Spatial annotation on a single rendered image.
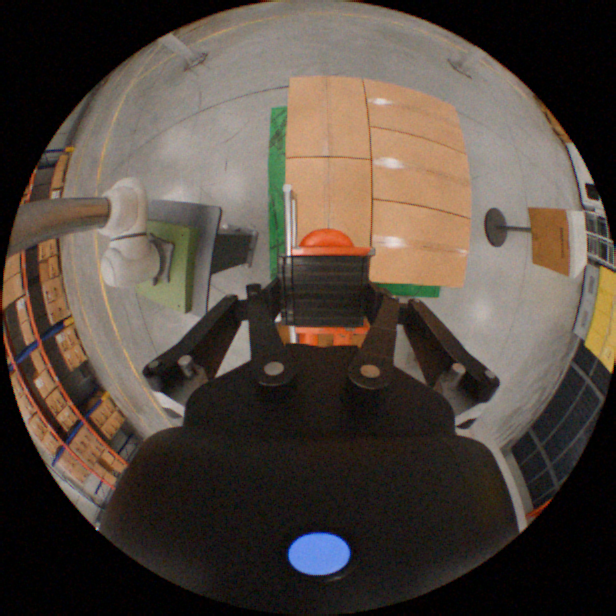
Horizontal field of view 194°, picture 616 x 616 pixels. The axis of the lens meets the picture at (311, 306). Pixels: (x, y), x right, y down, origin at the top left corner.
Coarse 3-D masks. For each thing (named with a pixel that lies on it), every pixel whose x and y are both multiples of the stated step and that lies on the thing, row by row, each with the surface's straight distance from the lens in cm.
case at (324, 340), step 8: (280, 328) 65; (288, 328) 65; (280, 336) 60; (288, 336) 60; (320, 336) 61; (328, 336) 62; (352, 336) 64; (360, 336) 65; (320, 344) 57; (328, 344) 57; (352, 344) 59; (360, 344) 60
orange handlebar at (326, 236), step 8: (312, 232) 18; (320, 232) 17; (328, 232) 17; (336, 232) 17; (304, 240) 17; (312, 240) 17; (320, 240) 17; (328, 240) 17; (336, 240) 17; (344, 240) 17; (304, 336) 20; (312, 336) 20; (336, 336) 20; (344, 336) 20; (312, 344) 20; (336, 344) 20; (344, 344) 20
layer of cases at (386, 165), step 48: (288, 96) 120; (336, 96) 118; (384, 96) 126; (288, 144) 99; (336, 144) 98; (384, 144) 103; (432, 144) 118; (336, 192) 88; (384, 192) 93; (432, 192) 105; (384, 240) 90; (432, 240) 102
